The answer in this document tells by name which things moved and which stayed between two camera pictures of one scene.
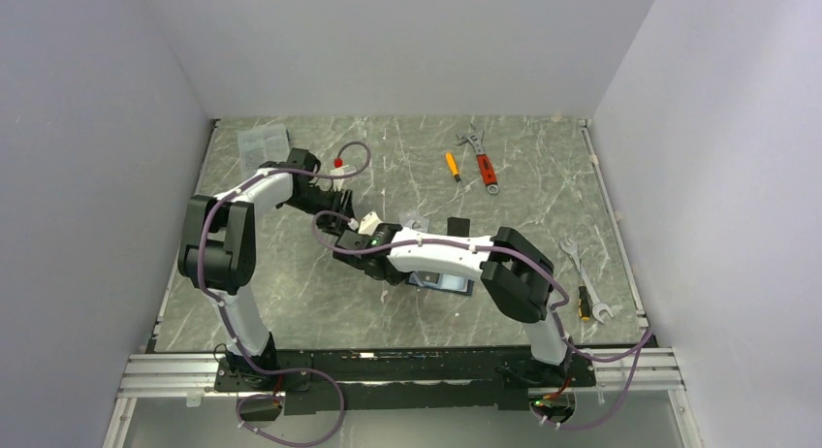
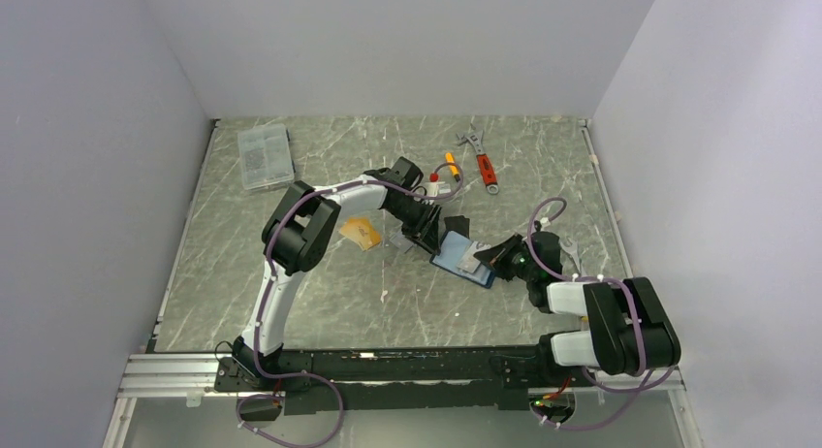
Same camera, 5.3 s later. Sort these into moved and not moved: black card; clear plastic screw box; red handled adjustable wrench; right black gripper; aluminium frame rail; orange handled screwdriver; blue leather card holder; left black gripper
Moved: right black gripper; left black gripper; blue leather card holder
Not moved: red handled adjustable wrench; aluminium frame rail; orange handled screwdriver; black card; clear plastic screw box
